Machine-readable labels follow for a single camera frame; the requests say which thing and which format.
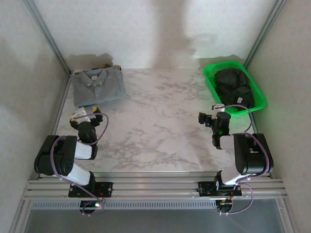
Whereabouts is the grey button-up shirt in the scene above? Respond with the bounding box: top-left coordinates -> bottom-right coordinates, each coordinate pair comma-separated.
71,67 -> 130,107

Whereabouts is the black pinstripe long sleeve shirt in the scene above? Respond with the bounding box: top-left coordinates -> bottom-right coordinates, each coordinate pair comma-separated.
213,68 -> 255,109

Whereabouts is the green plastic basket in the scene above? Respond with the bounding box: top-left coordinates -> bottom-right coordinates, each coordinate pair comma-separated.
203,60 -> 268,116

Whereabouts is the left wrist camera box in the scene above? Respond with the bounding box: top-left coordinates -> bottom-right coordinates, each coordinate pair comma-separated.
72,108 -> 92,123

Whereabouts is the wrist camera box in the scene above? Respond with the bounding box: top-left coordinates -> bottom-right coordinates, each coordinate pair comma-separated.
72,108 -> 92,123
211,103 -> 226,119

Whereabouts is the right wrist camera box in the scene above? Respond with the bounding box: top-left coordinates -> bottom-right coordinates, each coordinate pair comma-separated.
211,103 -> 226,119

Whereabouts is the aluminium table side rail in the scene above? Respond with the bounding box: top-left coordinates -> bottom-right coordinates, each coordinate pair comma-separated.
51,72 -> 73,136
250,114 -> 259,134

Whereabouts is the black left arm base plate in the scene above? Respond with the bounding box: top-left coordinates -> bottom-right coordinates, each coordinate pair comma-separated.
68,182 -> 114,198

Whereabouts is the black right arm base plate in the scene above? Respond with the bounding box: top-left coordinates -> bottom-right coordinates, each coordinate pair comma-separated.
197,181 -> 243,198

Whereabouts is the aluminium rail frame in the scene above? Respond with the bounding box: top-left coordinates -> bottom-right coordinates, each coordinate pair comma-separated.
22,171 -> 289,202

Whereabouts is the aluminium corner post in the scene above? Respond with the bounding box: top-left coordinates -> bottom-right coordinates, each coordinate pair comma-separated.
23,0 -> 72,76
242,0 -> 287,71

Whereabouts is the grey slotted cable duct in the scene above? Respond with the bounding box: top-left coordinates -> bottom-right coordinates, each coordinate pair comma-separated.
31,199 -> 218,211

